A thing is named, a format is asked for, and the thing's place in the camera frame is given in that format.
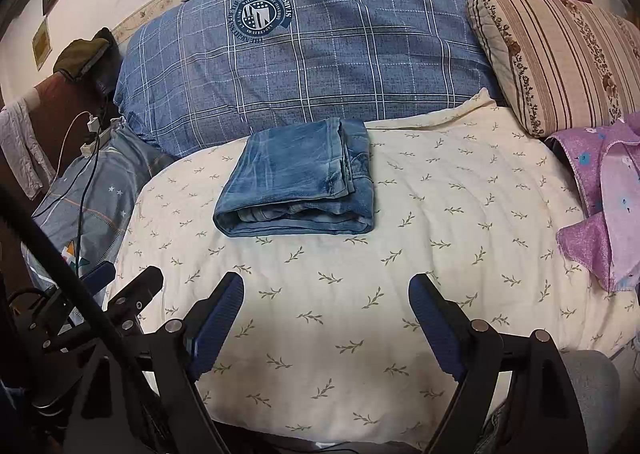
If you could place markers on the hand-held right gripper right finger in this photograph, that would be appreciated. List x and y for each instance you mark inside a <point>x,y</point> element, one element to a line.
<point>432,329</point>

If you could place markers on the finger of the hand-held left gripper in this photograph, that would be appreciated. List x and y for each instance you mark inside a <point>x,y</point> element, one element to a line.
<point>137,291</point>
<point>100,276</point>

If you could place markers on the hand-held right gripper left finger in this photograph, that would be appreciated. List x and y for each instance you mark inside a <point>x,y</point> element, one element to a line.
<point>215,329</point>

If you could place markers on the blue denim pants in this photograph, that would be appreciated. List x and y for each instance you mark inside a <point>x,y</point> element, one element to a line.
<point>290,174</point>

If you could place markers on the cream leaf-print blanket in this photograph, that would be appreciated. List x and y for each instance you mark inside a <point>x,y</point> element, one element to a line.
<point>350,294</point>

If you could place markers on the grey-blue star-print sheet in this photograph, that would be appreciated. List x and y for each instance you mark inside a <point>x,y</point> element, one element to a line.
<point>115,169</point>

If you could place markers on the white power strip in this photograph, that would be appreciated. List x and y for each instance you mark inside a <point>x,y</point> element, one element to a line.
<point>97,139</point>

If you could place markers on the white cloth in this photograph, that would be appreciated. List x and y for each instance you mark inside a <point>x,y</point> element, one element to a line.
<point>15,134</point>

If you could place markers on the person's grey clothing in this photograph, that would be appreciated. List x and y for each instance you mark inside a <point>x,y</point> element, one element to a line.
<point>590,394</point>

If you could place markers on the olive green cap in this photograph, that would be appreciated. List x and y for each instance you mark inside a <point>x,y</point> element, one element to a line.
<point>80,54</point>

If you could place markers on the purple flower-print cloth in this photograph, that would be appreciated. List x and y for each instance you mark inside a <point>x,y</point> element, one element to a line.
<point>615,184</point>

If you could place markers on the blue plaid quilt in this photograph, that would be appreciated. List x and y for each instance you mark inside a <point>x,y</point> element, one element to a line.
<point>350,59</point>

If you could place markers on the beige striped pillow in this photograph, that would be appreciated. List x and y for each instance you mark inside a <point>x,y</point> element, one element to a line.
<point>560,64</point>

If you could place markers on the yellow wall paper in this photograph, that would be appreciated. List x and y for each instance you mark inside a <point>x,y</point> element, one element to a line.
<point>42,42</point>

